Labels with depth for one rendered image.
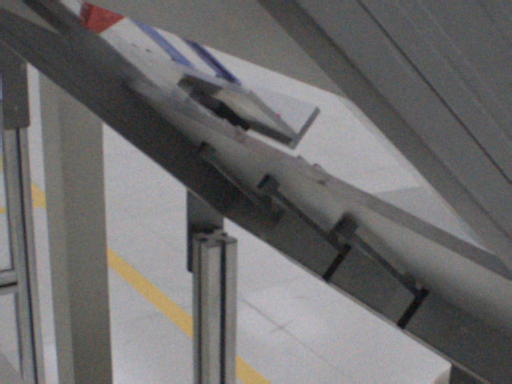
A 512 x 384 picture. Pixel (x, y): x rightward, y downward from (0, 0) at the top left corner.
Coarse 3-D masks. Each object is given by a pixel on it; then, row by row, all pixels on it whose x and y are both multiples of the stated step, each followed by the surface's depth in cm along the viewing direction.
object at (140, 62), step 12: (60, 0) 76; (72, 0) 76; (72, 12) 77; (84, 12) 77; (108, 36) 79; (120, 36) 80; (120, 48) 80; (132, 48) 81; (132, 60) 81; (144, 60) 82; (144, 72) 82; (156, 72) 83; (156, 84) 84; (168, 84) 84; (180, 96) 85
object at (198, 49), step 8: (184, 40) 112; (192, 48) 113; (200, 48) 113; (200, 56) 114; (208, 56) 114; (208, 64) 115; (216, 64) 115; (216, 72) 117; (224, 72) 116; (232, 80) 118
